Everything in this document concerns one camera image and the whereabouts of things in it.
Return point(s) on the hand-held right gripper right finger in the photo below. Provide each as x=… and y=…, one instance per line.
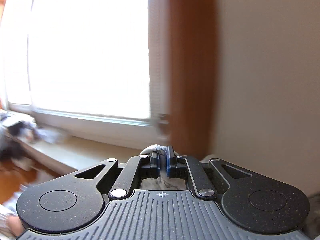
x=170, y=165

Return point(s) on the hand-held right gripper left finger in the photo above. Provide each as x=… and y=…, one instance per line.
x=157, y=165

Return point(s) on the bright window pane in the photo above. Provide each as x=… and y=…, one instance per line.
x=87, y=50

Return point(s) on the beige window sill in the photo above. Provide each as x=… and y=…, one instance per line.
x=87, y=152

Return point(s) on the clear plastic bag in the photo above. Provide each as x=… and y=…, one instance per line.
x=50, y=135

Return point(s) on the wooden window frame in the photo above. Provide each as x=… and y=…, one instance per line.
x=192, y=67

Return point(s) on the white grey patterned garment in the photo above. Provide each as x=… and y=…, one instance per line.
x=151, y=148

